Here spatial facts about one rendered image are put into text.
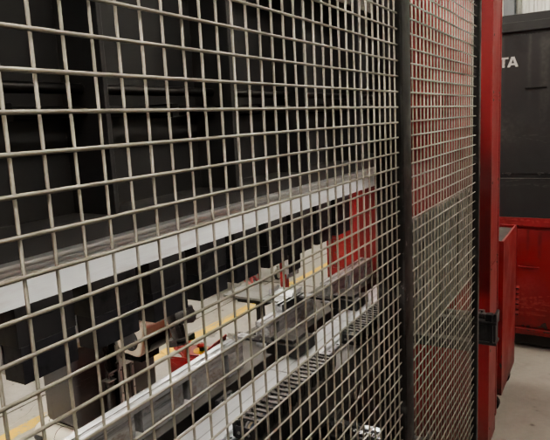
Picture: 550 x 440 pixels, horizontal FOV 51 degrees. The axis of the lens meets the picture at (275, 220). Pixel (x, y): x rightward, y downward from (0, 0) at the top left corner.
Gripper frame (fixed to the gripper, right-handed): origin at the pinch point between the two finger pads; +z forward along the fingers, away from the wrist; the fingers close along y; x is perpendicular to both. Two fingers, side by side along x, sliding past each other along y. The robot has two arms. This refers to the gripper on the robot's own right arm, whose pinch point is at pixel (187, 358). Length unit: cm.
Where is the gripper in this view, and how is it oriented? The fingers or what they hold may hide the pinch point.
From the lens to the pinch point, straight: 237.8
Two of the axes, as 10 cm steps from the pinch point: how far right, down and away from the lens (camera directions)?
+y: 8.9, -2.5, -3.8
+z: 2.9, 9.5, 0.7
